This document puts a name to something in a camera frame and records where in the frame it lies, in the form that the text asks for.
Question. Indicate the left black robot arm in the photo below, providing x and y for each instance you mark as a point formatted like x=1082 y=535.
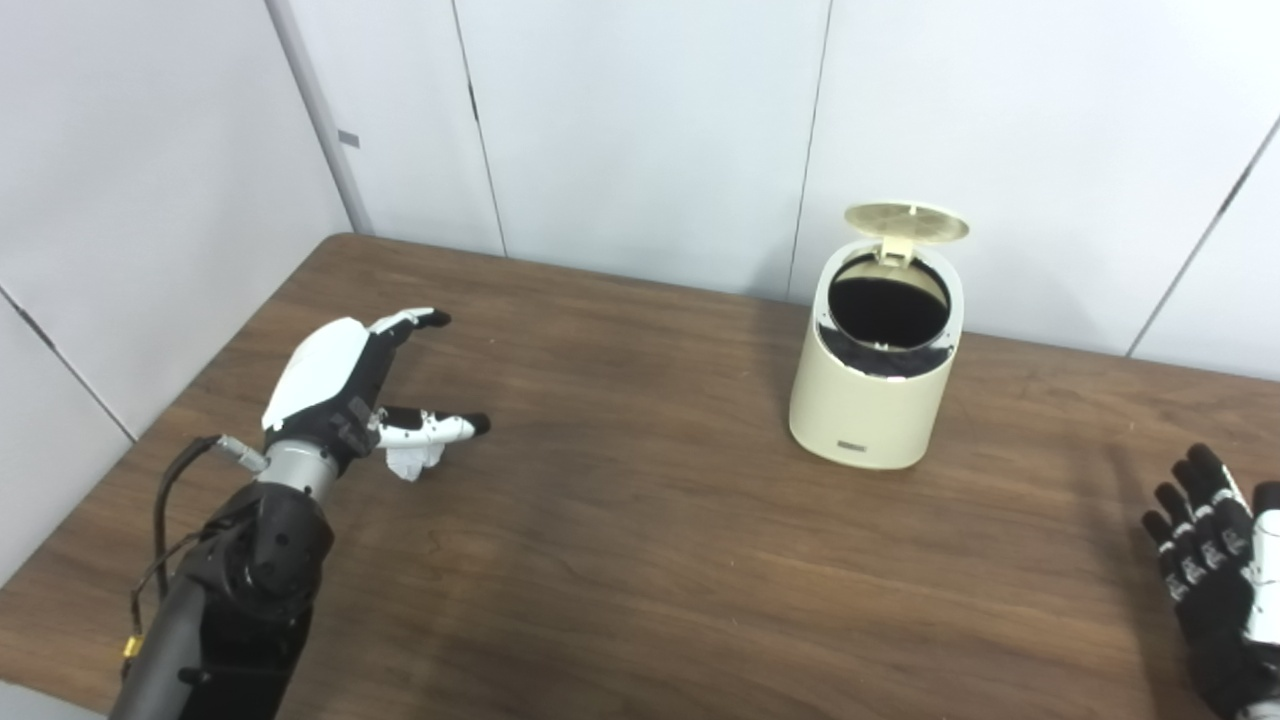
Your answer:
x=235 y=590

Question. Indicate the white paper ball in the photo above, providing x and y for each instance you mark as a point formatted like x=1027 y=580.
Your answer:
x=412 y=463

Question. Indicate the cream-colored bin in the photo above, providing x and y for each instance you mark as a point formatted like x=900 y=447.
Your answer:
x=870 y=415

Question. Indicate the gray wall post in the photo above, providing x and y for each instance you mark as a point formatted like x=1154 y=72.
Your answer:
x=320 y=120

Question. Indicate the cream round bin lid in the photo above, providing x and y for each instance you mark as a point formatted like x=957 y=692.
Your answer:
x=905 y=222

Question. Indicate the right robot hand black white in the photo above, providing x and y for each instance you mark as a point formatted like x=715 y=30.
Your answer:
x=1215 y=580

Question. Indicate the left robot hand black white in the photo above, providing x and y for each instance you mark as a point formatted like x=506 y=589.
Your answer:
x=325 y=380

